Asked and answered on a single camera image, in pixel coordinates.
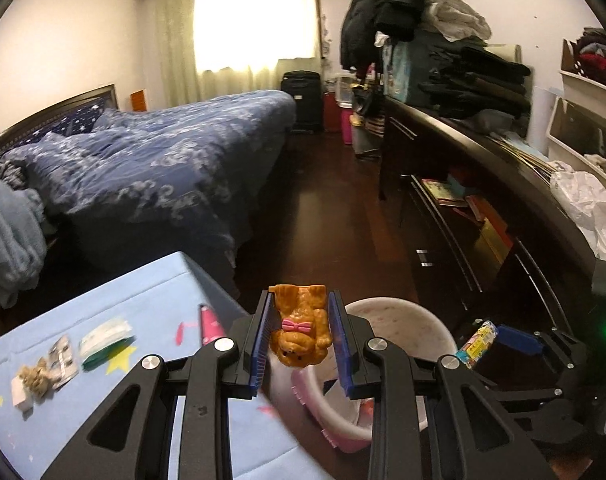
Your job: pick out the colourful candy wrapper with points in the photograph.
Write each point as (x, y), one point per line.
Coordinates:
(478, 346)

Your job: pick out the pink container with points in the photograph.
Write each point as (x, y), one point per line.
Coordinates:
(347, 127)

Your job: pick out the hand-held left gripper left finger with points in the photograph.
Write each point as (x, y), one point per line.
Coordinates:
(260, 355)

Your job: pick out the brown crumpled scrap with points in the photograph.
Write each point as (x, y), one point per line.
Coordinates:
(37, 380)

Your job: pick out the star print pillow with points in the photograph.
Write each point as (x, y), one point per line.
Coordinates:
(73, 120)

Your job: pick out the small white box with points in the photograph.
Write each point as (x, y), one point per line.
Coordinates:
(20, 394)

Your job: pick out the pale green curtain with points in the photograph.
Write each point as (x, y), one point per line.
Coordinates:
(178, 50)

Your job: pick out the small orange wooden furniture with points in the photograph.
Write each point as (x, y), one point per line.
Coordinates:
(139, 100)

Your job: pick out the black suitcase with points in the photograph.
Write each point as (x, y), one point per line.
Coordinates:
(301, 102)

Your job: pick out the row of books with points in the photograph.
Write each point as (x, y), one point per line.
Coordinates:
(463, 200)

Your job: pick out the black hanging coat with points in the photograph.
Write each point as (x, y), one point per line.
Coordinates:
(360, 20)

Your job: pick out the orange dog toy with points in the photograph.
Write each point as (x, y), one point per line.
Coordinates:
(298, 340)

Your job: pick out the stack of dark folded clothes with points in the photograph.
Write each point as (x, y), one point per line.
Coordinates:
(473, 80)

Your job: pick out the blue printed bag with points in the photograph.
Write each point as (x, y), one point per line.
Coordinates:
(402, 72)

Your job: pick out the red container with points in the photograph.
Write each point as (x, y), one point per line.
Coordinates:
(332, 112)

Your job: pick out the black garment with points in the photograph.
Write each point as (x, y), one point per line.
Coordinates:
(400, 10)

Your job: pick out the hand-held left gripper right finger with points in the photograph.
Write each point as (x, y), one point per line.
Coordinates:
(340, 350)

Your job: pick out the light blue fleece blanket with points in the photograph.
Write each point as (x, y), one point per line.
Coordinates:
(8, 245)

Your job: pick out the white plastic bag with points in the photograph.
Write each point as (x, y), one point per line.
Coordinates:
(588, 205)

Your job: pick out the white storage shelf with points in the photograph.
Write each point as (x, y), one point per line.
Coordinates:
(583, 110)

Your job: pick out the dark wooden dresser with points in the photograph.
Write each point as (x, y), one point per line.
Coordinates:
(433, 150)

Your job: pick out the white and pink bin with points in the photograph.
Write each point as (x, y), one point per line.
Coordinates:
(408, 325)

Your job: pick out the white clothes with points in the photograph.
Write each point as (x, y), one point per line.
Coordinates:
(458, 15)

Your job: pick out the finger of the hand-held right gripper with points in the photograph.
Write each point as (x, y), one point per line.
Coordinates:
(520, 340)
(533, 410)

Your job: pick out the white and green packet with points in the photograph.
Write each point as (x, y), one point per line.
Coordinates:
(105, 342)

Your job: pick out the silver blister pack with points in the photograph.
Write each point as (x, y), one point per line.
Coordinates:
(63, 362)

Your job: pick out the blue patterned duvet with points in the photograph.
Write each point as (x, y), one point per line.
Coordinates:
(158, 160)

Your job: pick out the dark wooden bed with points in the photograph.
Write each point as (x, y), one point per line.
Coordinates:
(263, 195)

